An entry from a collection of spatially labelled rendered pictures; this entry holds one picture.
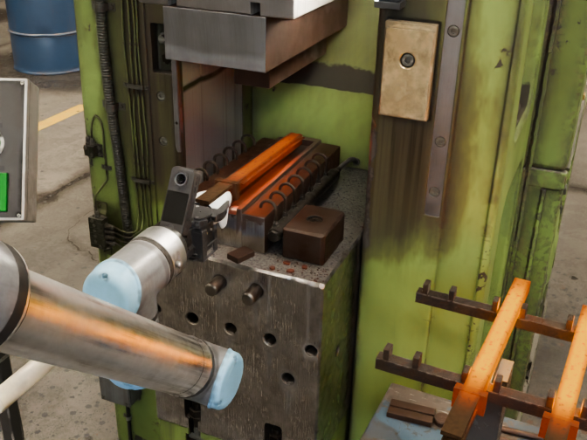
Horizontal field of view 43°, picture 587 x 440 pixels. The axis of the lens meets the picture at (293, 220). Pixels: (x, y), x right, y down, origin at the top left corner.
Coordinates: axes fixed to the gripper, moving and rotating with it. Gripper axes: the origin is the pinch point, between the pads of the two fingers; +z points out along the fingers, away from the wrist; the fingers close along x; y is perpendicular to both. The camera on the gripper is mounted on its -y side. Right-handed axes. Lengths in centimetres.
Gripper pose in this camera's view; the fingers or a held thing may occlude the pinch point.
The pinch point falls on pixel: (221, 190)
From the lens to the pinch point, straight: 140.6
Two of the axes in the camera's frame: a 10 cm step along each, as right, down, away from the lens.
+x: 9.2, 2.0, -3.4
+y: -0.2, 8.9, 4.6
